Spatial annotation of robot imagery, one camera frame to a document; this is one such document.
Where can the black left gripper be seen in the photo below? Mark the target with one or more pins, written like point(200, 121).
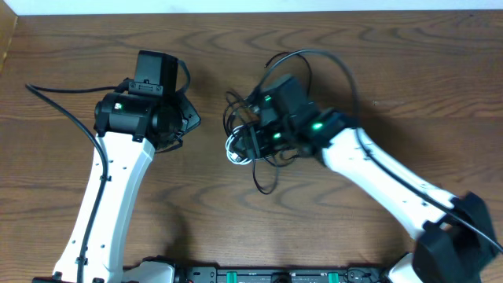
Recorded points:
point(192, 118)

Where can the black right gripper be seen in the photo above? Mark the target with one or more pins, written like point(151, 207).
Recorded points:
point(253, 145)

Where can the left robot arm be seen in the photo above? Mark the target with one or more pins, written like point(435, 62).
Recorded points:
point(142, 116)

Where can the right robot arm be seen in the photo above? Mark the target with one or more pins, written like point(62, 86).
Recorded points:
point(454, 236)

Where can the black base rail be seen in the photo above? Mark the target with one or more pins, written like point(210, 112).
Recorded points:
point(206, 273)

